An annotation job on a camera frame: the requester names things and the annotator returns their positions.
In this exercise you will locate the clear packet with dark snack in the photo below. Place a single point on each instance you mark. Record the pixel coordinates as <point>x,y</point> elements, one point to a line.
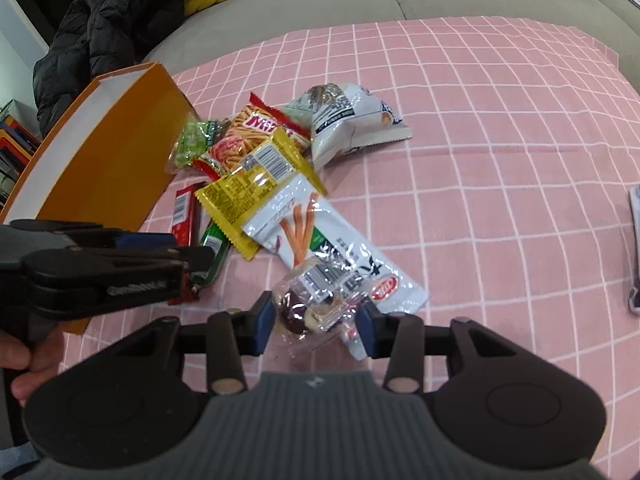
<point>300,305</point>

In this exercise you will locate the white grey snack packet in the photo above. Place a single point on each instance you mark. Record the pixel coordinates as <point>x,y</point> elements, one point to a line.
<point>340,120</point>

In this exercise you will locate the small red snack packet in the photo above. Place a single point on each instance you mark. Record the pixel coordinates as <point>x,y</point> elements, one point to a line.
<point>182,210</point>

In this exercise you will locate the white stick snack packet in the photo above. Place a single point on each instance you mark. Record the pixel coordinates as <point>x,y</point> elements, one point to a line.
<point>300,220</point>

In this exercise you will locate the orange cardboard box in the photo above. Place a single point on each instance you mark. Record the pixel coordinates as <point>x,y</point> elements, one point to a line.
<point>115,160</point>

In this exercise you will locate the dark green snack packet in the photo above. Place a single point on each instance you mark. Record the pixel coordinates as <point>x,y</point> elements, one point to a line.
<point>215,240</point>

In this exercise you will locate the book shelf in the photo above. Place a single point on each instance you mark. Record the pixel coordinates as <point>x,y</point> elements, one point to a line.
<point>15,145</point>

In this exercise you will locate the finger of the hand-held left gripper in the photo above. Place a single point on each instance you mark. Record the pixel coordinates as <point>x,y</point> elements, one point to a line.
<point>195,260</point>
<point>145,241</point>

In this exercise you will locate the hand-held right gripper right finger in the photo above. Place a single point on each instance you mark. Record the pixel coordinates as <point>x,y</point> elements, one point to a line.
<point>367,327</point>

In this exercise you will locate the person's left hand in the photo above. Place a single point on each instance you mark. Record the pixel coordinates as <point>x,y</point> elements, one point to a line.
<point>45,360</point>

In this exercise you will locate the black puffer jacket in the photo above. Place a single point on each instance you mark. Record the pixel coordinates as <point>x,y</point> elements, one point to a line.
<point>110,15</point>

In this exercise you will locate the light green snack packet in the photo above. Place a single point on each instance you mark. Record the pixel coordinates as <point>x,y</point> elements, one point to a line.
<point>192,140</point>

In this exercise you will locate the yellow snack packet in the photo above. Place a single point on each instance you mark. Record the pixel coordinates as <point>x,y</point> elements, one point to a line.
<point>235,195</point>

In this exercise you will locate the red stick snack packet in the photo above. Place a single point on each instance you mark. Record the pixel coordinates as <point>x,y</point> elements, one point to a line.
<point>245,127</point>

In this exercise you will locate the pink checked blanket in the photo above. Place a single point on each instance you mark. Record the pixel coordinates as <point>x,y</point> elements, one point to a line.
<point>475,185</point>

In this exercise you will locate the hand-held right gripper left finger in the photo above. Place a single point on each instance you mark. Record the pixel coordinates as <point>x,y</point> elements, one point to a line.
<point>264,322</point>

